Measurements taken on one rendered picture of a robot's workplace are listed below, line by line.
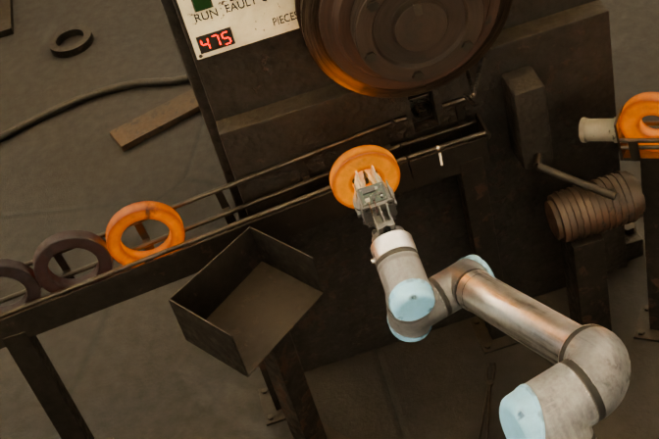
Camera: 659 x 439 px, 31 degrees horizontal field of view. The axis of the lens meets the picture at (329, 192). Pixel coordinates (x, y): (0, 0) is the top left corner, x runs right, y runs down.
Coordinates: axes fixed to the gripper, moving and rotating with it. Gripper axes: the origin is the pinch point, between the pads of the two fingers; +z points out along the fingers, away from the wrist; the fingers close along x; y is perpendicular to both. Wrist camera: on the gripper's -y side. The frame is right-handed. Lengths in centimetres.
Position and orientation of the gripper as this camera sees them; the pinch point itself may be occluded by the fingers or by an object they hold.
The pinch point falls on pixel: (363, 170)
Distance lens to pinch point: 257.7
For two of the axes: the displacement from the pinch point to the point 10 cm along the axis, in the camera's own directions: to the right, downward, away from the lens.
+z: -2.7, -7.9, 5.5
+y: -1.5, -5.3, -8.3
